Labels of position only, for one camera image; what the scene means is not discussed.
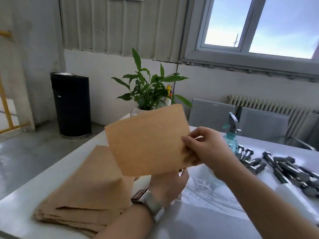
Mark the person's left hand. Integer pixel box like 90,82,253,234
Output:
148,168,190,209

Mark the person's right hand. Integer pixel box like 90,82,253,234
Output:
181,126,241,181

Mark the clear plastic film sheet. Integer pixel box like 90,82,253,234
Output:
179,169,247,214

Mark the single brown paper sheet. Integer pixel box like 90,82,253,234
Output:
104,104,200,177

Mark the stack of brown paper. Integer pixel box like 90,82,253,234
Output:
34,145,136,238

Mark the pile of steel bolts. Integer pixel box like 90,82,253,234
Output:
235,144,319,198

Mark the white cling film roll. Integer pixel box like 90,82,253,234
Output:
274,183,319,226

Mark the person's left forearm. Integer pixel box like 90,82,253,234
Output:
93,204,155,239

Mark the person's right forearm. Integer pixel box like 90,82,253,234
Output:
215,161,319,239

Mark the teal spray bottle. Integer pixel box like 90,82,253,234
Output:
222,112,242,155

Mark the smartwatch with grey band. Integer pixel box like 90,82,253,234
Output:
131,189,165,223

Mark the grey metal chair with armrest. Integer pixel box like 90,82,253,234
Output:
237,107,317,151

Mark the white spray bottle colourful nozzle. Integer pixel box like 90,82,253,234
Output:
165,84,175,106

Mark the clear glass plant pot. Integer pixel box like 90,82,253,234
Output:
130,107,151,117

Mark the green leafy plant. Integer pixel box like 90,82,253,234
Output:
111,48,193,111

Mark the white framed window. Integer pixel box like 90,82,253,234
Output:
182,0,319,80

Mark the yellow metal railing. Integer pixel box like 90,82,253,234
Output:
0,30,32,135

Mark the white wall radiator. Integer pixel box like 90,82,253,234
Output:
227,94,316,145

